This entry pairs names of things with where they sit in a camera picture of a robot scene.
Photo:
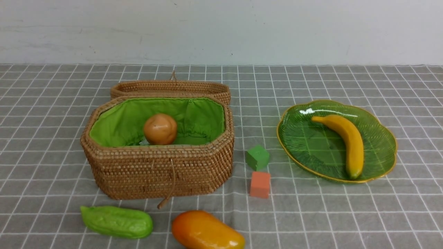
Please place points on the woven wicker basket lid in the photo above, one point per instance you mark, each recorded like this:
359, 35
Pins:
216, 90

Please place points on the orange-brown toy potato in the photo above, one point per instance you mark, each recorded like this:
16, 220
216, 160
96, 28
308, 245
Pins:
160, 129

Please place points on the green glass leaf plate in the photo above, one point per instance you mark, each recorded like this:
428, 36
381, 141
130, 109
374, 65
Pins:
321, 151

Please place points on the green toy chayote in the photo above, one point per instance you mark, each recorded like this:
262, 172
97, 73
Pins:
117, 222

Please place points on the woven wicker basket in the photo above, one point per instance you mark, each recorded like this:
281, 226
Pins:
199, 161

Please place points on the wooden basket toggle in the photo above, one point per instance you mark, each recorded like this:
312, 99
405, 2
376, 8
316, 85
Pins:
163, 202

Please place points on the orange foam cube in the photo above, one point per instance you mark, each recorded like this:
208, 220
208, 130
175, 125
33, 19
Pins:
260, 185

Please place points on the yellow toy banana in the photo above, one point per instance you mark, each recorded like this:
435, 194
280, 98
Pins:
352, 138

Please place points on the orange-yellow toy mango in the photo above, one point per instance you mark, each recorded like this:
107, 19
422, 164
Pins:
201, 230

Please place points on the green foam cube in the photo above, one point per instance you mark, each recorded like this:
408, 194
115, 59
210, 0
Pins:
257, 158

